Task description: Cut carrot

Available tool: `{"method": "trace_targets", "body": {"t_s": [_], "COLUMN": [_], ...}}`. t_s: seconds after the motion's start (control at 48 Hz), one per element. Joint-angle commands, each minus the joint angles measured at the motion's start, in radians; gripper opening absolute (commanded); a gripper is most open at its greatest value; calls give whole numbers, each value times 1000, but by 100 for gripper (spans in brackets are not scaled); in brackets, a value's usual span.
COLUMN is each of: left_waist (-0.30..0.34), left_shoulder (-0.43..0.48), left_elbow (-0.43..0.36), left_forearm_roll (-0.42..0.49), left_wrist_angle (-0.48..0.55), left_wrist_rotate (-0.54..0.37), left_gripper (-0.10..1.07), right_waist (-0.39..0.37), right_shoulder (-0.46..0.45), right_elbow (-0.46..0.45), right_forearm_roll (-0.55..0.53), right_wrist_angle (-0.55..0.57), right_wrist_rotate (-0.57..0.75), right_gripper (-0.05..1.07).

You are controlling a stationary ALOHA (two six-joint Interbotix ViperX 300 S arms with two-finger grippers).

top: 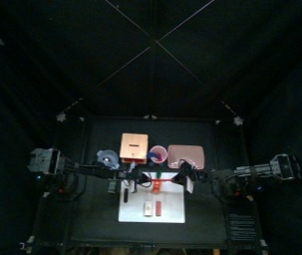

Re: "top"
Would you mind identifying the white cutting board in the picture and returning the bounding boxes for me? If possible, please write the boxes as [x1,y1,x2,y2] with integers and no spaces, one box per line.
[118,171,186,224]

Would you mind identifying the black toy knife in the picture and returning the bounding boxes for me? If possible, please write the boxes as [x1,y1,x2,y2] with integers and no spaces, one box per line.
[122,186,131,203]

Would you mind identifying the pink rectangular tray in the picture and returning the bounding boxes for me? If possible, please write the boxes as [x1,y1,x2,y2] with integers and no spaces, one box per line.
[166,143,206,170]

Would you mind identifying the light wooden box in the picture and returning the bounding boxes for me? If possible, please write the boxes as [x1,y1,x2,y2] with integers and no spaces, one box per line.
[119,132,151,164]

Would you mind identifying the white text label sticker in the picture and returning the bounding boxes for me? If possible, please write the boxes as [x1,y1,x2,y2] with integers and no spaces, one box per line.
[227,213,257,243]

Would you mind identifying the blue-grey bowl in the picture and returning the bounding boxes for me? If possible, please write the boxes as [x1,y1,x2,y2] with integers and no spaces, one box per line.
[96,149,122,169]

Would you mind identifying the pink cup blue rim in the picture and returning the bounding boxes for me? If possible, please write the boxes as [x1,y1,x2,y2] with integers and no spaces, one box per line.
[148,144,168,165]

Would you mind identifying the thin diagonal cord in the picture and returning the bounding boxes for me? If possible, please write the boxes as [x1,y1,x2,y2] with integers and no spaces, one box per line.
[64,0,217,113]
[103,0,241,118]

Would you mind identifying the orange toy carrot green top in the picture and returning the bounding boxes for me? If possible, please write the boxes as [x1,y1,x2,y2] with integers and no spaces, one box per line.
[150,171,175,195]

